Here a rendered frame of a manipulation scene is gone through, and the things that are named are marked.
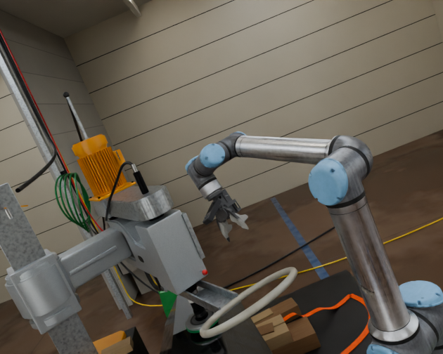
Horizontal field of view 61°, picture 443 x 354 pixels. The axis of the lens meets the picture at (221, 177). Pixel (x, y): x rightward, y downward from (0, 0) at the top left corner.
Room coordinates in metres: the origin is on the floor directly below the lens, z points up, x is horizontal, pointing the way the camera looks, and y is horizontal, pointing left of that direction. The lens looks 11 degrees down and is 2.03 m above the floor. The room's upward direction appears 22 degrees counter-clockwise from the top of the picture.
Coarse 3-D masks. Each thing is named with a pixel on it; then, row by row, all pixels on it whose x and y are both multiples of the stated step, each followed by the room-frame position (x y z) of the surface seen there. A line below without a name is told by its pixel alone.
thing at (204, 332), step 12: (276, 276) 1.62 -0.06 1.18; (288, 276) 1.36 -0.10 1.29; (252, 288) 1.67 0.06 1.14; (276, 288) 1.29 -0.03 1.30; (240, 300) 1.66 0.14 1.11; (264, 300) 1.26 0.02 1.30; (216, 312) 1.61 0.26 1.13; (252, 312) 1.24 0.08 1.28; (204, 324) 1.49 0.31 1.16; (228, 324) 1.25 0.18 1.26; (204, 336) 1.34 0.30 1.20
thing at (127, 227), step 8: (112, 224) 2.55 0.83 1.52; (120, 224) 2.40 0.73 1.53; (128, 224) 2.38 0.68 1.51; (128, 232) 2.33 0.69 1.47; (136, 232) 2.32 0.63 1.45; (128, 240) 2.35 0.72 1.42; (136, 240) 2.26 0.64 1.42; (136, 248) 2.25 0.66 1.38; (144, 248) 2.13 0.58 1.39; (136, 256) 2.34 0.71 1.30; (144, 256) 2.18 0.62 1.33; (136, 264) 2.42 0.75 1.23; (144, 264) 2.25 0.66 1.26; (152, 264) 2.11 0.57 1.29; (152, 272) 2.17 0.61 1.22
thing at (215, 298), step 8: (200, 280) 1.99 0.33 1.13; (160, 288) 2.17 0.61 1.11; (208, 288) 1.93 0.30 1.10; (216, 288) 1.84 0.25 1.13; (184, 296) 1.97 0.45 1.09; (192, 296) 1.86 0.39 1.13; (200, 296) 1.89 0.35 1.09; (208, 296) 1.85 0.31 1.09; (216, 296) 1.82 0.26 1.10; (224, 296) 1.78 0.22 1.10; (232, 296) 1.71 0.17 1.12; (200, 304) 1.79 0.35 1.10; (208, 304) 1.70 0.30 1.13; (216, 304) 1.74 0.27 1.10; (224, 304) 1.70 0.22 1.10
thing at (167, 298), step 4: (160, 292) 3.52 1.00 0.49; (164, 292) 3.51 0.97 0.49; (168, 292) 3.49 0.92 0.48; (160, 296) 3.54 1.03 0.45; (164, 296) 3.50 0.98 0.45; (168, 296) 3.48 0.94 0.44; (172, 296) 3.47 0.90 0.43; (164, 300) 3.49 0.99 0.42; (168, 300) 3.48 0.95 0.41; (172, 300) 3.46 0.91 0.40; (164, 304) 3.48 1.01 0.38; (168, 304) 3.47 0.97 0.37; (172, 304) 3.45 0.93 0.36; (164, 308) 3.50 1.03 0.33; (168, 308) 3.46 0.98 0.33; (168, 312) 3.46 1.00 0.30
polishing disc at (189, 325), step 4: (208, 312) 2.06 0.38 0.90; (212, 312) 2.04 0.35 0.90; (192, 316) 2.09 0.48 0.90; (208, 316) 2.01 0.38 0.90; (188, 320) 2.06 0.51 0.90; (192, 320) 2.04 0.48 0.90; (204, 320) 1.99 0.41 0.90; (188, 324) 2.01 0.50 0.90; (192, 324) 2.00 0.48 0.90; (196, 324) 1.98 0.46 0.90; (200, 324) 1.96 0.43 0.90; (188, 328) 1.98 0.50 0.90; (192, 328) 1.96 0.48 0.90; (196, 328) 1.94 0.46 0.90; (200, 328) 1.93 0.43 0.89
